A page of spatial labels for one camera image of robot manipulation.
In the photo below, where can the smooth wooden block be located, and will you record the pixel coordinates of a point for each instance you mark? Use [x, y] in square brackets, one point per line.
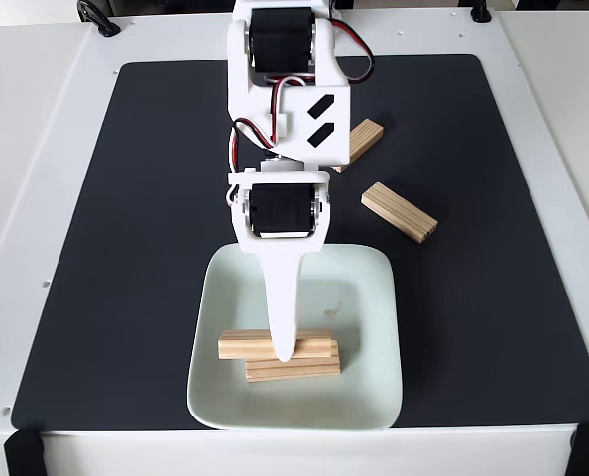
[242, 344]

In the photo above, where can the grooved wooden block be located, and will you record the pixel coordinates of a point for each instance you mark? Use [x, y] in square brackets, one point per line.
[366, 136]
[304, 369]
[398, 213]

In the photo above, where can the pale green square plate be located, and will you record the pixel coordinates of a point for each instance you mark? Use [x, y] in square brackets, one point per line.
[294, 401]

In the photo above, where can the black table mat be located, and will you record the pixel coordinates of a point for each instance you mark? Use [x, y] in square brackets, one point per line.
[126, 297]

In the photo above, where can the black table clamp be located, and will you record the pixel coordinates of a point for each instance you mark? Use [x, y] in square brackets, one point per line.
[98, 20]
[480, 12]

